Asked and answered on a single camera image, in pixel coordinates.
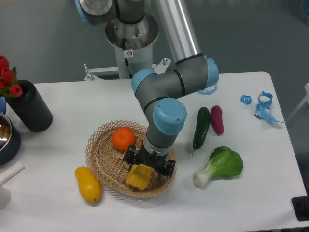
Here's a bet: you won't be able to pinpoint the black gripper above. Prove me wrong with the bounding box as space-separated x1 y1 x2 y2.
123 145 176 181

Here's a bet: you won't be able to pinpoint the yellow bell pepper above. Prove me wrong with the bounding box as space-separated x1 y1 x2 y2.
126 164 153 192

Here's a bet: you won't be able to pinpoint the woven wicker basket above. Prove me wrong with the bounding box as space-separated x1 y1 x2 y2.
85 120 177 198

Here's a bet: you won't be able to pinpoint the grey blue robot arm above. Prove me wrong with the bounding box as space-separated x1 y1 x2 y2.
75 0 219 177

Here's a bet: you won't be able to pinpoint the orange fruit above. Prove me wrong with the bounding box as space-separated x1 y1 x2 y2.
112 127 135 151

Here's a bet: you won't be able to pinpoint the yellow mango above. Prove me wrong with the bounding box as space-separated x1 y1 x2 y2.
74 166 102 203

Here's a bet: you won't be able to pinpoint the green cucumber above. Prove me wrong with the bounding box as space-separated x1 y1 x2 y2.
192 106 210 156

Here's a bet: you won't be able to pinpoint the green bok choy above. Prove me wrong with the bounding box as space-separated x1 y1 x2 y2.
193 146 243 187

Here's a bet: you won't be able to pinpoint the purple sweet potato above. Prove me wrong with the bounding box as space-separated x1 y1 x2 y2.
210 105 224 135

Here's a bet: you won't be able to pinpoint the black cylindrical vase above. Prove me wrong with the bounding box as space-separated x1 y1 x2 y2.
5 80 53 132

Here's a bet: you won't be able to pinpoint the dark metal pot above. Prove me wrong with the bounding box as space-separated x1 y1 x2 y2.
0 114 21 165

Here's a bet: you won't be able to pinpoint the white stand at left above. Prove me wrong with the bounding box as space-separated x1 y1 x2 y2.
0 161 25 209

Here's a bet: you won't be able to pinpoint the black device at corner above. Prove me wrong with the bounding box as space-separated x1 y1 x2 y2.
291 196 309 221

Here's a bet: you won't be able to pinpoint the small blue object left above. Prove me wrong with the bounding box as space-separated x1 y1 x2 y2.
0 97 7 114

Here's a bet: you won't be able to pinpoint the red artificial tulips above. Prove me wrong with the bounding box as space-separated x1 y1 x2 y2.
0 55 23 98

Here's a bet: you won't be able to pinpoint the blue curved strap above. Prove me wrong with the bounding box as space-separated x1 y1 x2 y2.
197 83 218 95

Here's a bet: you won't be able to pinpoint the white metal base frame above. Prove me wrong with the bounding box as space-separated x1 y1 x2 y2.
84 58 172 81

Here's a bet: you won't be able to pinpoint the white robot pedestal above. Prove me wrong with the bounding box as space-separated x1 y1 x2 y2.
105 13 159 79

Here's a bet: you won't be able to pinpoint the blue tangled strap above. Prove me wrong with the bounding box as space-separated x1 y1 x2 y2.
254 91 284 124

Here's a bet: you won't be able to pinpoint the white frame at right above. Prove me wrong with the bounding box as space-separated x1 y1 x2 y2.
289 83 309 118

